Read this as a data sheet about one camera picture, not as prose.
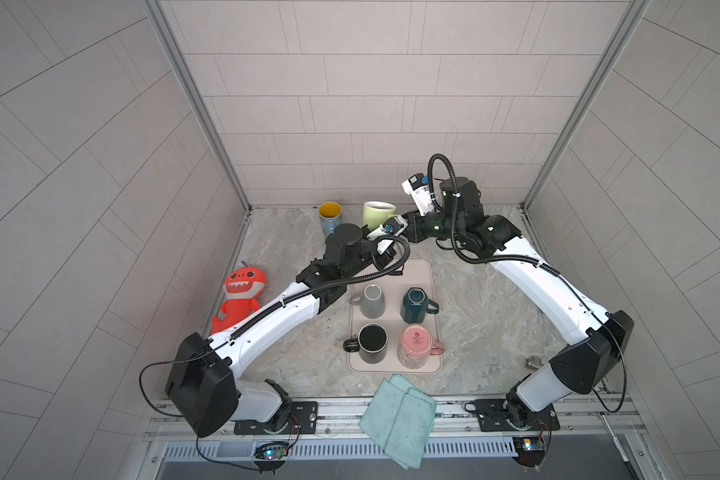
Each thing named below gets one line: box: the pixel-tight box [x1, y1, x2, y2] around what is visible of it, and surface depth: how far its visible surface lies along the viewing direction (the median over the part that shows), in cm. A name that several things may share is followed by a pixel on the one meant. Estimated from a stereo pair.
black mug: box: [343, 323, 389, 364], surface depth 77 cm
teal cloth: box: [359, 374, 437, 470], surface depth 71 cm
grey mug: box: [349, 284, 386, 319], surface depth 86 cm
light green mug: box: [362, 200, 396, 230], surface depth 72 cm
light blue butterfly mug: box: [319, 202, 343, 236], surface depth 104 cm
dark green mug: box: [400, 287, 439, 324], surface depth 83 cm
